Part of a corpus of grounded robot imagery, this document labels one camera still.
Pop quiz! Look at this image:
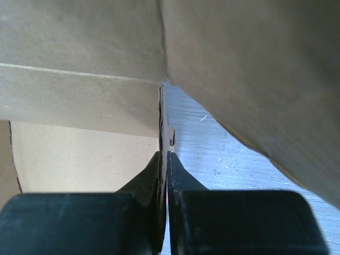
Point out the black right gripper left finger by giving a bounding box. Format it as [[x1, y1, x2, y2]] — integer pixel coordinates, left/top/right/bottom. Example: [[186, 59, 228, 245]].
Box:
[[1, 152, 162, 254]]

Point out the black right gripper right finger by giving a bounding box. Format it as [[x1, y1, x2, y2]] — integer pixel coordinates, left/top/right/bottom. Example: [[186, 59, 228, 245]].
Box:
[[167, 152, 329, 254]]

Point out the cardboard box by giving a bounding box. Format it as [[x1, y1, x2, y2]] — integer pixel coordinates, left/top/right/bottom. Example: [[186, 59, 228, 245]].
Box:
[[0, 0, 340, 255]]

